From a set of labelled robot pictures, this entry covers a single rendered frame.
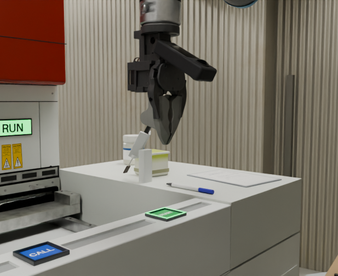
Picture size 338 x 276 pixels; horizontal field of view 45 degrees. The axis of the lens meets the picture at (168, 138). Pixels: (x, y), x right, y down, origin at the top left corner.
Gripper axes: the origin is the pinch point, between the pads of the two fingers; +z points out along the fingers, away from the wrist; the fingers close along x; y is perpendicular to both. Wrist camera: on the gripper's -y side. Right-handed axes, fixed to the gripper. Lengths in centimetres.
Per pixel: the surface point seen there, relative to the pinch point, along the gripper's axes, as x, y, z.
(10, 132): 0, 58, 2
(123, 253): 14.9, -4.0, 16.4
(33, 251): 26.6, 1.8, 14.3
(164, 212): -0.3, 1.4, 14.3
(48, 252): 25.4, -0.2, 14.3
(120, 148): -190, 226, 36
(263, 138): -194, 85, 19
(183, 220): 0.2, -3.8, 14.7
